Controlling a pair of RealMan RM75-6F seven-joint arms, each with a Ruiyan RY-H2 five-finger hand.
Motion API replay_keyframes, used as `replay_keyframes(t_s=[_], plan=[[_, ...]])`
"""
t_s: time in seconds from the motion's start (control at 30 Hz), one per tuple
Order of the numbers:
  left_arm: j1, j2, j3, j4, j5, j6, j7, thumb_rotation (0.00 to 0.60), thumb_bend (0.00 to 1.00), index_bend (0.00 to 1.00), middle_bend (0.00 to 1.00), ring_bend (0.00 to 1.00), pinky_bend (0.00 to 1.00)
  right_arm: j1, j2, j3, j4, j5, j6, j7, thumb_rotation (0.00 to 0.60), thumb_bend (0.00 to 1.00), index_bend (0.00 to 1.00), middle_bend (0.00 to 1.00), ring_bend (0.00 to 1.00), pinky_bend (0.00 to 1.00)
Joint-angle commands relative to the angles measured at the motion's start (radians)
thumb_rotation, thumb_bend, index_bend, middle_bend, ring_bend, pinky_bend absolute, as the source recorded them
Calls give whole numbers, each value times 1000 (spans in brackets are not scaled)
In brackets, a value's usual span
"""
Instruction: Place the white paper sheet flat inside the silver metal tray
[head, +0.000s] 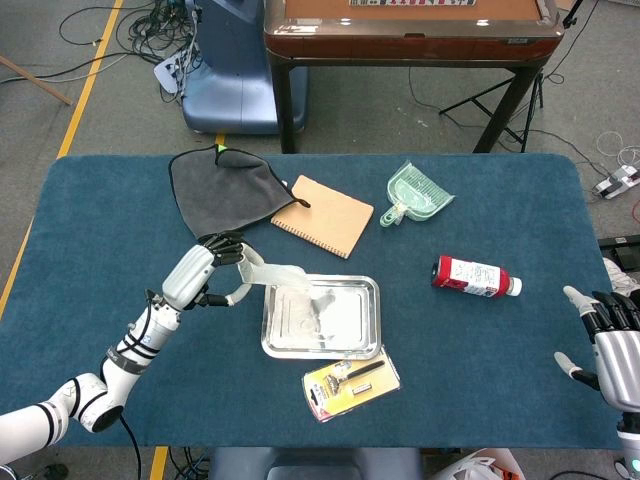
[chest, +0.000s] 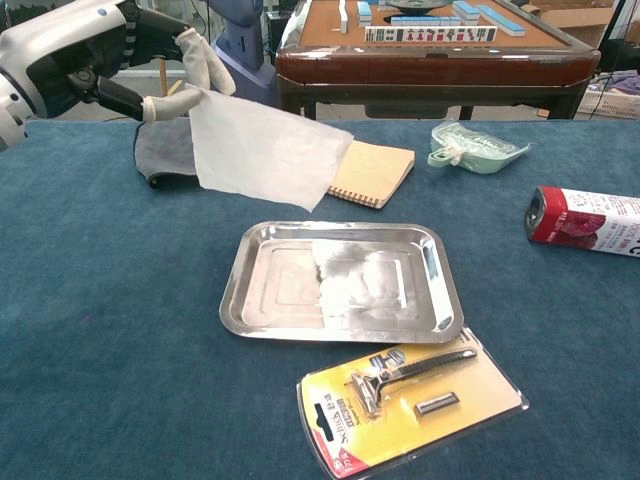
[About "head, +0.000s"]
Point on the grey blue robot torso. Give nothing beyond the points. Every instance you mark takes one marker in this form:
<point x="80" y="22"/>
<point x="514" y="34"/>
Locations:
<point x="315" y="462"/>

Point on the brown mahjong table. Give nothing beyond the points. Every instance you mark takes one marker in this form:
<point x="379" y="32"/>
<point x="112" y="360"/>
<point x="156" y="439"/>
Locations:
<point x="400" y="45"/>

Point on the white power strip with plugs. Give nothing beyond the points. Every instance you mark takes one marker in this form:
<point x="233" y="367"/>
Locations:
<point x="167" y="72"/>

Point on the packaged razor yellow card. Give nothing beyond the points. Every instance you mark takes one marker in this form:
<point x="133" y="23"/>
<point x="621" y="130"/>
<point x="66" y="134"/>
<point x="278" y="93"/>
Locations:
<point x="350" y="387"/>

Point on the silver metal tray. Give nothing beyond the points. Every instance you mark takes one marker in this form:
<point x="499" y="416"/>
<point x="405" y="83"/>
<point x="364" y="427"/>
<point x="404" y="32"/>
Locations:
<point x="355" y="310"/>

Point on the blue grey machine base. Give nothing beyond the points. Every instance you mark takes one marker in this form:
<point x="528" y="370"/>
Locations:
<point x="235" y="75"/>

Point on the blue felt table cover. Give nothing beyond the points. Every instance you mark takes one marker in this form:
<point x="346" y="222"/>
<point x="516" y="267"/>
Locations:
<point x="125" y="225"/>

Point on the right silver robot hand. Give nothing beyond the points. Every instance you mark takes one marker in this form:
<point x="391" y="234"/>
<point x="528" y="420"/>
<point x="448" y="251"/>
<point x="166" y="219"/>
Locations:
<point x="620" y="365"/>

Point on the tan spiral notebook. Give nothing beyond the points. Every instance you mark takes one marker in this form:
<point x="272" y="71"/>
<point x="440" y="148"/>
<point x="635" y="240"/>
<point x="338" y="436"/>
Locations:
<point x="330" y="220"/>

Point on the white red power strip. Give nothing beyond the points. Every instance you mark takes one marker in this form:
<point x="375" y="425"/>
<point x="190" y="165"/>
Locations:
<point x="617" y="181"/>

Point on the white shoe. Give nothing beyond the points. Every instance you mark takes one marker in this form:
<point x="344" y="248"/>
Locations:
<point x="622" y="280"/>

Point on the wooden stick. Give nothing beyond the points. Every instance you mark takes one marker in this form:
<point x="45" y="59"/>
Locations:
<point x="40" y="85"/>

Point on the white paper sheet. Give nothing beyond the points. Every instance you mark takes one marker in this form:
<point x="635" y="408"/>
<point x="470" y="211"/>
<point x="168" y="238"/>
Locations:
<point x="275" y="275"/>

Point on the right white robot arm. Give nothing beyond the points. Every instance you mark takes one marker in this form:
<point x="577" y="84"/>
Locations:
<point x="631" y="445"/>

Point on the black floor pedal box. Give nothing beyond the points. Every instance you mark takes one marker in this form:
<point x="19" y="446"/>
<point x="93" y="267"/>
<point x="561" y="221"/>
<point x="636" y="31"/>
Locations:
<point x="625" y="252"/>

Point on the red labelled drink bottle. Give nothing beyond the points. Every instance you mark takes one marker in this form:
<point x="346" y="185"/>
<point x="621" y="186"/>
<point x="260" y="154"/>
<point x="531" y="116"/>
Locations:
<point x="470" y="277"/>

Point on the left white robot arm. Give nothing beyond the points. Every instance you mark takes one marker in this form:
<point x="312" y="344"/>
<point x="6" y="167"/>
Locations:
<point x="135" y="345"/>

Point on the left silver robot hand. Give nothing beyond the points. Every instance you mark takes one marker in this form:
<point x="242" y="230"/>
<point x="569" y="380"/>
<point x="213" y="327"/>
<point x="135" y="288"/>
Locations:
<point x="187" y="277"/>

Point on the green plastic dustpan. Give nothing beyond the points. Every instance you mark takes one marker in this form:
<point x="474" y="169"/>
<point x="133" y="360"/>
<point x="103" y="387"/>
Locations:
<point x="417" y="197"/>

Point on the grey microfibre cloth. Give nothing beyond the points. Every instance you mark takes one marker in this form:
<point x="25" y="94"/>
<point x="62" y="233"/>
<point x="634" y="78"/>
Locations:
<point x="225" y="200"/>

